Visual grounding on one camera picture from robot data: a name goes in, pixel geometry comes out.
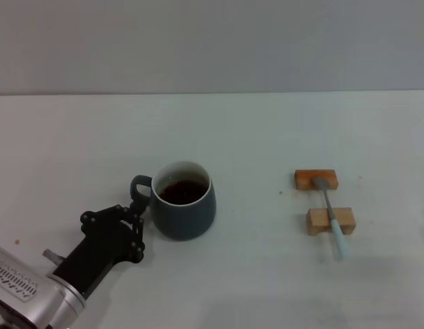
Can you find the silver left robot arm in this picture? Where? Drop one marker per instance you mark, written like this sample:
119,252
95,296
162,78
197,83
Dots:
69,298

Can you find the grey ceramic coffee cup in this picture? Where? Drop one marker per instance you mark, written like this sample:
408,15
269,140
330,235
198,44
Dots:
184,219

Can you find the plain notched wooden block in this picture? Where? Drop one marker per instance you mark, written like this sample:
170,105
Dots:
316,221

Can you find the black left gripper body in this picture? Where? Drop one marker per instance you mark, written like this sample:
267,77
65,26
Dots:
95,246

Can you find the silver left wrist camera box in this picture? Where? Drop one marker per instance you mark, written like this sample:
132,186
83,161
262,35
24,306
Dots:
13,274

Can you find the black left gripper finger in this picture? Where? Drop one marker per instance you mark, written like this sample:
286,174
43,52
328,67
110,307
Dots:
140,240
102,214

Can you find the stained orange wooden block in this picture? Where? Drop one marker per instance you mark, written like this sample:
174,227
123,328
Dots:
304,180

